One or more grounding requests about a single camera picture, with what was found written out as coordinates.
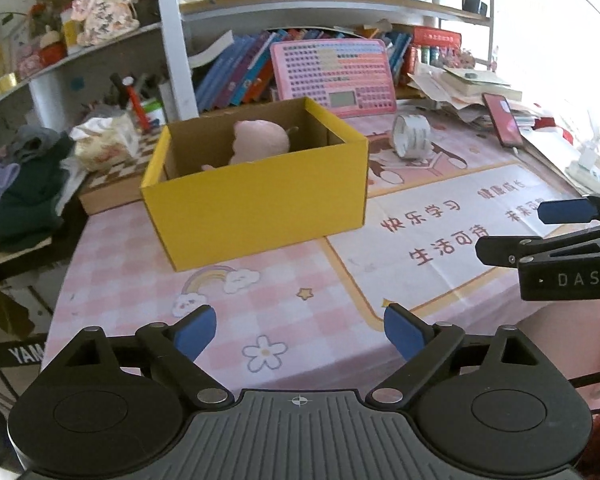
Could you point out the checkered board box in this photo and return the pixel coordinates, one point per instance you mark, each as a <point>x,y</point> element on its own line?
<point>120,185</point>

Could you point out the pink calculator learning board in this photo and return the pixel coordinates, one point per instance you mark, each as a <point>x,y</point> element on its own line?
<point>350,77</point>

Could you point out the pink plush toy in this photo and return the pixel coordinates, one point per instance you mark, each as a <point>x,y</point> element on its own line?
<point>258,139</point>

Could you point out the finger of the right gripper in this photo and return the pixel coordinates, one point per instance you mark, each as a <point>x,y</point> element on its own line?
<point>576,210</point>
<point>507,251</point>

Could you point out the silver tape roll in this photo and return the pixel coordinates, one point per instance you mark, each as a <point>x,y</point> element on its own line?
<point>410,136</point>

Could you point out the white shelf unit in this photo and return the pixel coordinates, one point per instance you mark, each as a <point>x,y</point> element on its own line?
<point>54,95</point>

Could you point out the pile of clothes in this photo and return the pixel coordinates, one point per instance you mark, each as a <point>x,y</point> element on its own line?
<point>32,183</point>

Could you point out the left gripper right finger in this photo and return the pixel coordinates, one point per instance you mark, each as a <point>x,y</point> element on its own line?
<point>427,351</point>

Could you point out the pink floral doll ornament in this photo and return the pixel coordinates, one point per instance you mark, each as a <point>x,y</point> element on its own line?
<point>103,20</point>

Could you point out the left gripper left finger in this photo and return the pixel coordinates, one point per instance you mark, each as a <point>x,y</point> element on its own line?
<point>172,351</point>

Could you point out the stack of papers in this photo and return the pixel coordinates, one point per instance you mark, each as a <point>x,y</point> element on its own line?
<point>443,88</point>

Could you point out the red smartphone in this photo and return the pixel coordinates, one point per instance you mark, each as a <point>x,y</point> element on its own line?
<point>503,120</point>

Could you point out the row of blue books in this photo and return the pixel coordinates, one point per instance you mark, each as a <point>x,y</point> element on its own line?
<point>235,70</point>

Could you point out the yellow cardboard box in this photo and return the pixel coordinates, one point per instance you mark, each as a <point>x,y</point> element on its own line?
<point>206,210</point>

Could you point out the red book box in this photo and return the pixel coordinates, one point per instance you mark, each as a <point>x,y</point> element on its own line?
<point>435,37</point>

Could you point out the pink cartoon desk mat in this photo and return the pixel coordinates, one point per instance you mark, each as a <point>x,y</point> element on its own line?
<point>309,315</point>

